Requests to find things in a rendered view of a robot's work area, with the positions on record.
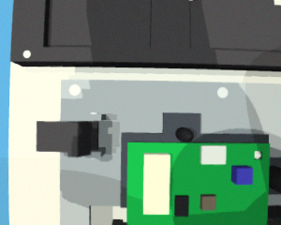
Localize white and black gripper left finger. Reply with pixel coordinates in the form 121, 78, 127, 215
111, 219, 127, 225

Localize green circuit board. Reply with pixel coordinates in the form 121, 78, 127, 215
126, 142, 270, 225

